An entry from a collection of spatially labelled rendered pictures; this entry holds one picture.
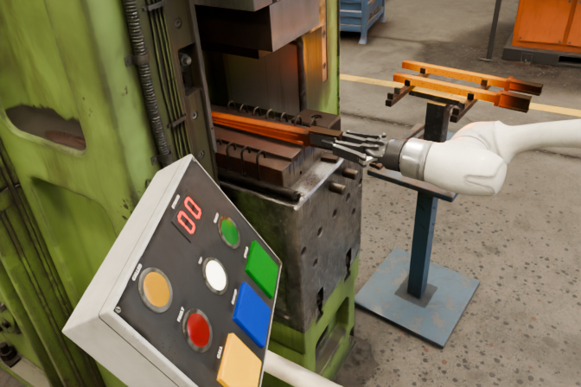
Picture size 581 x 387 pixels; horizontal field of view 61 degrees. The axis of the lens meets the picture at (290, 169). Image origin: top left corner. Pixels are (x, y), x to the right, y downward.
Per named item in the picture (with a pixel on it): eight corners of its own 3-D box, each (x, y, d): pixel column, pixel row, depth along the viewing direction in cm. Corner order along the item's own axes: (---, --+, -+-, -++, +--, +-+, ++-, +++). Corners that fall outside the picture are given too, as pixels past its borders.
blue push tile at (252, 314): (272, 309, 83) (246, 280, 80) (265, 347, 76) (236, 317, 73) (263, 312, 83) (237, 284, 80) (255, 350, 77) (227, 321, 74)
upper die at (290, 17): (319, 24, 116) (318, -18, 111) (272, 53, 102) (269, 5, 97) (182, 8, 135) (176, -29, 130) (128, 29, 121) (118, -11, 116)
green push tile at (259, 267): (279, 266, 91) (255, 239, 87) (273, 297, 85) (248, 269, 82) (271, 269, 91) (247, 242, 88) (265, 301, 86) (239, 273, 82)
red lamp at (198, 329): (220, 333, 68) (215, 311, 66) (198, 358, 65) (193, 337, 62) (202, 324, 69) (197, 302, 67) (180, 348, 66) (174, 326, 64)
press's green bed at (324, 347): (356, 343, 192) (359, 252, 167) (309, 425, 166) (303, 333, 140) (240, 292, 217) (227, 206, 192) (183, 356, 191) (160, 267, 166)
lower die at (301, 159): (322, 155, 135) (322, 127, 130) (283, 193, 121) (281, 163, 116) (202, 123, 154) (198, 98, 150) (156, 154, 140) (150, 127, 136)
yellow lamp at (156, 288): (181, 294, 65) (175, 269, 62) (155, 319, 61) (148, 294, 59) (162, 285, 66) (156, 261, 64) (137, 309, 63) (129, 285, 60)
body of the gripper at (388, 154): (397, 180, 111) (359, 170, 116) (410, 161, 117) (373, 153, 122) (399, 150, 107) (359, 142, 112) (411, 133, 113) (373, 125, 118)
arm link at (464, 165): (419, 192, 108) (437, 173, 118) (494, 211, 100) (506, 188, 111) (426, 145, 103) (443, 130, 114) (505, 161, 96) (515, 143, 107)
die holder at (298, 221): (360, 252, 167) (364, 136, 142) (304, 334, 140) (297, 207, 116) (227, 206, 192) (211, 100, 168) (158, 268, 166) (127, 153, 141)
